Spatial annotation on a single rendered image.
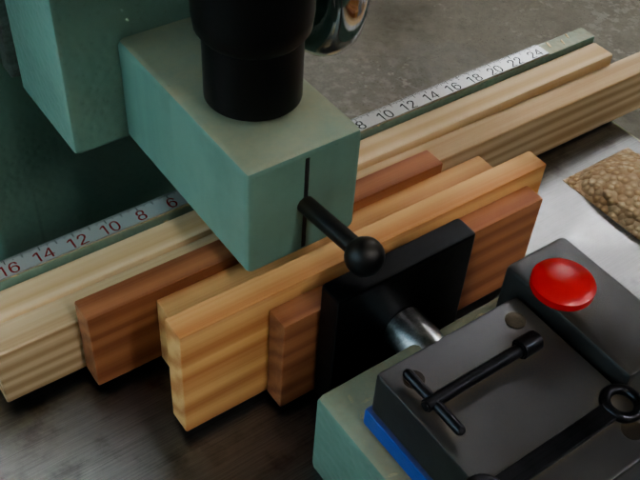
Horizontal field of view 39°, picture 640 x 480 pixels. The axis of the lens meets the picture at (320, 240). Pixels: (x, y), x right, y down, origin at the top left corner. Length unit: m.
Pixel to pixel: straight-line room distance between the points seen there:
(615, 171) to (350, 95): 1.62
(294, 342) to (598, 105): 0.34
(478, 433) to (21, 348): 0.24
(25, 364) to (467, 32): 2.14
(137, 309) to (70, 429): 0.08
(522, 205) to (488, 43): 1.98
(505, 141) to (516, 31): 1.94
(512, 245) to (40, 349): 0.28
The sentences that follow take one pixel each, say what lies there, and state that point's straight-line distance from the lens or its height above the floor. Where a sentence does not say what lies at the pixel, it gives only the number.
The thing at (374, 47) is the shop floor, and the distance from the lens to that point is 2.44.
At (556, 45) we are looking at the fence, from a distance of 0.72.
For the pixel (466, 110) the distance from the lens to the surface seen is 0.64.
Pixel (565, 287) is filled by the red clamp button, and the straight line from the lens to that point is 0.43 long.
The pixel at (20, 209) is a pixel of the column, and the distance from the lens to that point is 0.70.
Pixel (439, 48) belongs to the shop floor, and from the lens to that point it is 2.46.
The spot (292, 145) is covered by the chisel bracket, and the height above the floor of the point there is 1.04.
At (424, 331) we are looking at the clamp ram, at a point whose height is 0.96.
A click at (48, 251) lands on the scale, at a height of 0.96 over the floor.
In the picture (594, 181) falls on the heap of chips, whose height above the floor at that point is 0.91.
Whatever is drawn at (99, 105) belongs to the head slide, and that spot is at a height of 1.00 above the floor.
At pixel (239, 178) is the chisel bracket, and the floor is 1.03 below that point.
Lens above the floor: 1.33
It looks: 45 degrees down
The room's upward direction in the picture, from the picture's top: 4 degrees clockwise
